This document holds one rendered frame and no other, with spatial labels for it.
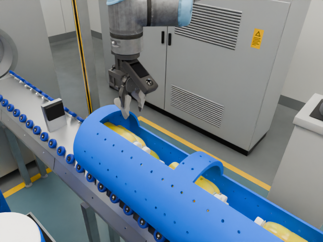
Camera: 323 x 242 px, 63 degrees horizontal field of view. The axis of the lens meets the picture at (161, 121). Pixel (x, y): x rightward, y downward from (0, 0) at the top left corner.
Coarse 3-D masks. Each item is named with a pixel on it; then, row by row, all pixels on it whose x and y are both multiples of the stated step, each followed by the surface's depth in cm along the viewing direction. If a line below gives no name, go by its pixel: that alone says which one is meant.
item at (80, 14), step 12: (72, 0) 133; (84, 0) 133; (84, 12) 136; (84, 24) 139; (84, 36) 141; (84, 48) 144; (84, 60) 149; (84, 72) 154; (84, 84) 161; (96, 84) 161; (96, 96) 165; (96, 108) 169
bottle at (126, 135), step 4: (104, 124) 100; (108, 124) 100; (112, 124) 100; (112, 128) 98; (116, 128) 97; (120, 128) 98; (116, 132) 96; (120, 132) 95; (124, 132) 95; (128, 132) 97; (124, 136) 93; (128, 136) 94; (132, 136) 94; (128, 140) 93; (132, 140) 93; (136, 140) 95
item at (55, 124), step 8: (48, 104) 127; (56, 104) 128; (48, 112) 126; (56, 112) 130; (64, 112) 134; (48, 120) 129; (56, 120) 134; (64, 120) 137; (48, 128) 133; (56, 128) 136
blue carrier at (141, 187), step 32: (96, 128) 90; (128, 128) 114; (96, 160) 87; (128, 160) 80; (192, 160) 75; (128, 192) 79; (160, 192) 72; (192, 192) 68; (224, 192) 90; (160, 224) 73; (192, 224) 66; (224, 224) 62; (256, 224) 60; (288, 224) 77
